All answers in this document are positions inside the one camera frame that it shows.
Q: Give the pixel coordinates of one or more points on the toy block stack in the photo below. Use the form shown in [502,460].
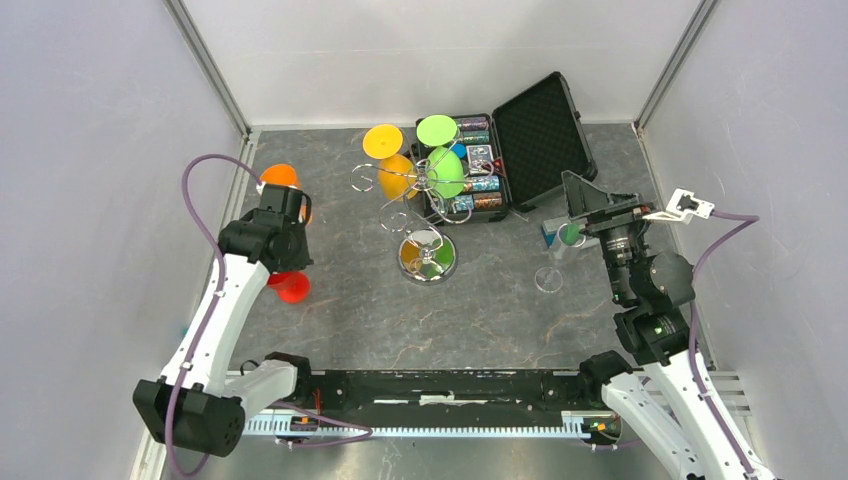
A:
[553,232]

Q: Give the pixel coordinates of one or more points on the clear wine glass front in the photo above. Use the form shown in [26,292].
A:
[550,278]

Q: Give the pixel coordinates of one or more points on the chrome wine glass rack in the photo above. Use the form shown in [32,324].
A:
[426,253]

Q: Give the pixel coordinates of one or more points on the orange plastic wine glass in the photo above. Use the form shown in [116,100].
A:
[279,174]

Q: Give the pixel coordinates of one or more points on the yellow plastic wine glass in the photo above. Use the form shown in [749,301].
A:
[395,171]

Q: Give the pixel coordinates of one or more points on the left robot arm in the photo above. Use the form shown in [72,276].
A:
[192,404]

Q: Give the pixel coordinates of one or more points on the red plastic wine glass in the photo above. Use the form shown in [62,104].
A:
[291,287]

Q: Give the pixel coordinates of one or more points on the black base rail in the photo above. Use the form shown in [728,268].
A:
[465,403]

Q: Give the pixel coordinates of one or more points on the black open tool case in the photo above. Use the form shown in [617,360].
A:
[515,154]

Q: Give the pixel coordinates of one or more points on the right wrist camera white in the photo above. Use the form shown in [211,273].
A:
[682,207]

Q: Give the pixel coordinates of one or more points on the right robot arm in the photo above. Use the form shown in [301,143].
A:
[692,434]

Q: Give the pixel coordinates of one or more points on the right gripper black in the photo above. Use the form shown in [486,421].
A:
[601,210]

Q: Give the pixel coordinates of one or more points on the green plastic wine glass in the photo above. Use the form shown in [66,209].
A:
[443,168]

